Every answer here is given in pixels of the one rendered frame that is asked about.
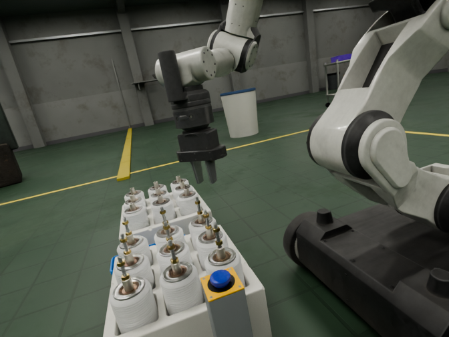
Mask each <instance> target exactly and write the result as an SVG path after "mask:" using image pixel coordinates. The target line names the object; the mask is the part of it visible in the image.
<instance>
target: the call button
mask: <svg viewBox="0 0 449 337"><path fill-rule="evenodd" d="M230 280H231V275H230V273H229V271H227V270H224V269H220V270H217V271H215V272H213V273H212V274H211V275H210V283H211V284H212V285H213V286H214V287H216V288H223V287H225V286H227V285H228V284H229V282H230Z"/></svg>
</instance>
